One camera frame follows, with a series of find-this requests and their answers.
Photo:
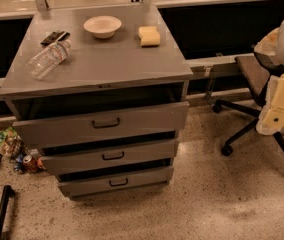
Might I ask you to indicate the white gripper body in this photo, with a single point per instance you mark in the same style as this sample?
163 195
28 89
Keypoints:
271 119

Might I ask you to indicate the grey top drawer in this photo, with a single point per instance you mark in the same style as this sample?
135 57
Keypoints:
107 125

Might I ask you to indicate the grey drawer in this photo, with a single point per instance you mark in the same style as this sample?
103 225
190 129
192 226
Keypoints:
110 157
77 188
107 125

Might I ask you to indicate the grey drawer cabinet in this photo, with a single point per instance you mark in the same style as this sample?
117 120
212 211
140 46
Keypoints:
99 75

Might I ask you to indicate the grey bottom drawer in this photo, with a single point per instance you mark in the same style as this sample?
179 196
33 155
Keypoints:
77 188

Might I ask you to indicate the grey middle drawer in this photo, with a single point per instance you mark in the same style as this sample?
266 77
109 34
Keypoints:
110 157

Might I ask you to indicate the black office chair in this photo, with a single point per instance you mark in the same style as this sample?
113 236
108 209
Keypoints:
257 70

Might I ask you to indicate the yellow sponge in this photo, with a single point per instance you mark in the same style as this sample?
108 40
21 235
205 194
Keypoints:
149 36

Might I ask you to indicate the white bowl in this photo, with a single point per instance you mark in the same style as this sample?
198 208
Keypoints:
102 27

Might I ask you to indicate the clear plastic water bottle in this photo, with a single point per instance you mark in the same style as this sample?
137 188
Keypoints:
45 61

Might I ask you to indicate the red soda can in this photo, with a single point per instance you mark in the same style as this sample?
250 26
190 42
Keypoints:
30 164

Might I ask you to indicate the brown snack bag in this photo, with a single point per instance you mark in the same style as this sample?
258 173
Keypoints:
11 146

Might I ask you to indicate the blue soda can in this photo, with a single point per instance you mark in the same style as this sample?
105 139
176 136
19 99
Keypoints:
18 167

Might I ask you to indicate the black metal stand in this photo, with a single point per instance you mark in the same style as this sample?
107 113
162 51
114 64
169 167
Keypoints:
6 194

